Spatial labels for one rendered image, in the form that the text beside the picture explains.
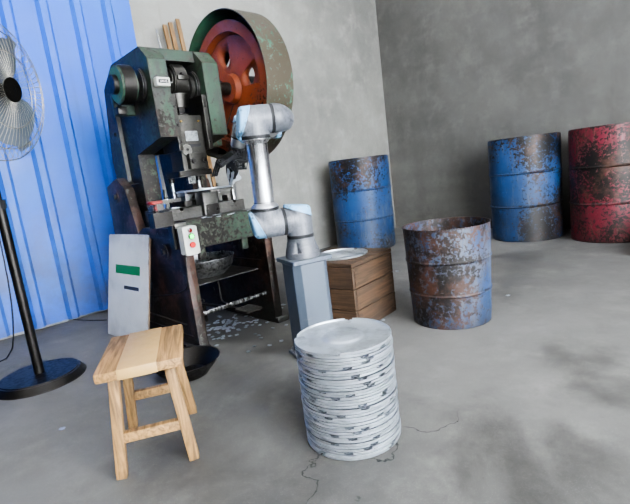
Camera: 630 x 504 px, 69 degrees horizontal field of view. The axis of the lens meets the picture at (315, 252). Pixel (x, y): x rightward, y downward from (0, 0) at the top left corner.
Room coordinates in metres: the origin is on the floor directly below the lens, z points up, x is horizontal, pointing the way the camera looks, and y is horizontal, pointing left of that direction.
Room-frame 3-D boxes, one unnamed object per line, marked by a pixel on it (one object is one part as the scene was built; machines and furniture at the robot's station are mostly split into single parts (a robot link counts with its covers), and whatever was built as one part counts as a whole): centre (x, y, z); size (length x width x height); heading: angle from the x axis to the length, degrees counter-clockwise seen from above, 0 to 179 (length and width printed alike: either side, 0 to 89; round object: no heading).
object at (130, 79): (2.39, 0.82, 1.31); 0.22 x 0.12 x 0.22; 42
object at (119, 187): (2.47, 0.92, 0.45); 0.92 x 0.12 x 0.90; 42
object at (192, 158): (2.52, 0.60, 1.04); 0.17 x 0.15 x 0.30; 42
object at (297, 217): (1.97, 0.06, 0.62); 0.13 x 0.12 x 0.14; 105
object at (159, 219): (2.17, 0.70, 0.62); 0.10 x 0.06 x 0.20; 132
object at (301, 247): (1.97, 0.05, 0.50); 0.15 x 0.15 x 0.10
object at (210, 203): (2.42, 0.51, 0.72); 0.25 x 0.14 x 0.14; 42
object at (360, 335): (1.31, -0.05, 0.32); 0.29 x 0.29 x 0.01
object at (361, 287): (2.42, -0.14, 0.18); 0.40 x 0.38 x 0.35; 50
